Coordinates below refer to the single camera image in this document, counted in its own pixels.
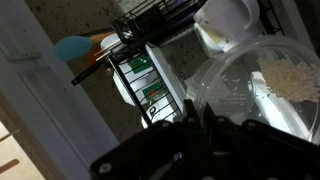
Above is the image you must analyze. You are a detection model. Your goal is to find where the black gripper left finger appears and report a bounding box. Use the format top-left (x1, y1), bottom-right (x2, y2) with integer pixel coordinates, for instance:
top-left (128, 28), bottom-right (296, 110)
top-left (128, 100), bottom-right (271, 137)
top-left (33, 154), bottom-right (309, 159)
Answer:
top-left (89, 99), bottom-right (203, 180)

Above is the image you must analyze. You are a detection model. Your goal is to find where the white mug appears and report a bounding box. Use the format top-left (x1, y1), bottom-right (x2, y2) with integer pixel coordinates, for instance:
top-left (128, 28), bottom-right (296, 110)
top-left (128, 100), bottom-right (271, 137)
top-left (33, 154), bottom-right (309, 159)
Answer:
top-left (194, 23), bottom-right (229, 58)
top-left (193, 0), bottom-right (261, 53)

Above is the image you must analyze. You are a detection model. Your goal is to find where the blue spatula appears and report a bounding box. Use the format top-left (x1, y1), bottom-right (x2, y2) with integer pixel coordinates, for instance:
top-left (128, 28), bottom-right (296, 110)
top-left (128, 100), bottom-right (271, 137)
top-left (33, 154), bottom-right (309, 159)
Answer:
top-left (54, 35), bottom-right (95, 63)

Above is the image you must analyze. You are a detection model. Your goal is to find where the wooden wall cabinet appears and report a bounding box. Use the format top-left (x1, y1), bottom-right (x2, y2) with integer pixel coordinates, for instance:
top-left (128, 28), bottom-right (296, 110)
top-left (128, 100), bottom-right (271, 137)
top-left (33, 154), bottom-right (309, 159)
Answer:
top-left (0, 0), bottom-right (122, 180)

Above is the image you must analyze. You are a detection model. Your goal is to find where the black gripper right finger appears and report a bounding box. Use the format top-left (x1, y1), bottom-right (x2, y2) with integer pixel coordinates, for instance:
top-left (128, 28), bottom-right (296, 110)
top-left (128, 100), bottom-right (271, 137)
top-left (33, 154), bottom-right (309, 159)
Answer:
top-left (203, 103), bottom-right (320, 168)

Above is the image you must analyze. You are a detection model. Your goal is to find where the red spatula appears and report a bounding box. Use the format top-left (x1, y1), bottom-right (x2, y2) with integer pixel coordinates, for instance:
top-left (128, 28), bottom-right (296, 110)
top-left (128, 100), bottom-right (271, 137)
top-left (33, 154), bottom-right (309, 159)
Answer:
top-left (82, 30), bottom-right (115, 67)

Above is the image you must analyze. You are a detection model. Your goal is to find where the black wire dish rack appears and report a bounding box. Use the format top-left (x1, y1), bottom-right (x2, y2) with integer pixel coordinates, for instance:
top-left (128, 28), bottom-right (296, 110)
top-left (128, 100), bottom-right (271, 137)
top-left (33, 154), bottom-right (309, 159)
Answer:
top-left (109, 0), bottom-right (286, 46)

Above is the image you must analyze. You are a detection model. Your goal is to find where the black kitchen utensil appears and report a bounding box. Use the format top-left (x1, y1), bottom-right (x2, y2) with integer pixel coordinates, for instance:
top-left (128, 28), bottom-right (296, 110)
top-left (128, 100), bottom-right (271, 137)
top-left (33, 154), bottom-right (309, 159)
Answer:
top-left (70, 59), bottom-right (112, 87)

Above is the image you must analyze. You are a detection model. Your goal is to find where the utensil holder caddy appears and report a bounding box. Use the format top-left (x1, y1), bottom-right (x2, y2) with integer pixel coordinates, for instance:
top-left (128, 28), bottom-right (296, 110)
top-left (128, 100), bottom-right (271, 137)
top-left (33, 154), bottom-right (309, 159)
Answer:
top-left (99, 33), bottom-right (187, 130)

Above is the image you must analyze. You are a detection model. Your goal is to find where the clear plastic bowl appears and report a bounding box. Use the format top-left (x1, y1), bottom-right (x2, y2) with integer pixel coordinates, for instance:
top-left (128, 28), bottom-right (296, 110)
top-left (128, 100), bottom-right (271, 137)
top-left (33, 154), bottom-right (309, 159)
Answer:
top-left (184, 34), bottom-right (320, 145)

